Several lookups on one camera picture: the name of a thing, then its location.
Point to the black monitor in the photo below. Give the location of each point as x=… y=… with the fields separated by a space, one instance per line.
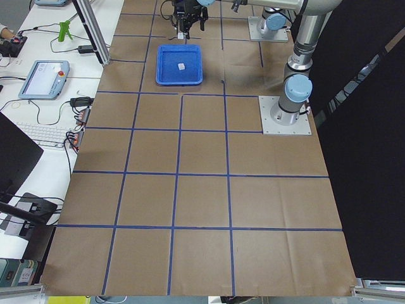
x=19 y=155

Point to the blue plastic tray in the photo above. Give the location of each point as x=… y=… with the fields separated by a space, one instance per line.
x=168 y=58

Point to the aluminium frame post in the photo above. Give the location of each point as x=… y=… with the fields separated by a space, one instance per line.
x=91 y=26

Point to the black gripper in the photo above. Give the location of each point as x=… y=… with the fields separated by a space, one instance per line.
x=186 y=9

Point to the teach pendant tablet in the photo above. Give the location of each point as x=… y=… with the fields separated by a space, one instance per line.
x=45 y=80

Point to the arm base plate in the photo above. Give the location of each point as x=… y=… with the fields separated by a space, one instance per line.
x=259 y=32
x=276 y=122

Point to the person hand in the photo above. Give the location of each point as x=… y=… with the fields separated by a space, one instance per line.
x=5 y=32

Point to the green handled grabber tool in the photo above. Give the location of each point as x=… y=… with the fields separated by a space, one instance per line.
x=64 y=30

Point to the white keyboard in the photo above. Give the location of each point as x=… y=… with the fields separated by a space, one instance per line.
x=46 y=136

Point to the black power adapter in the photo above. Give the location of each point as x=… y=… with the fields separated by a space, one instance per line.
x=85 y=49

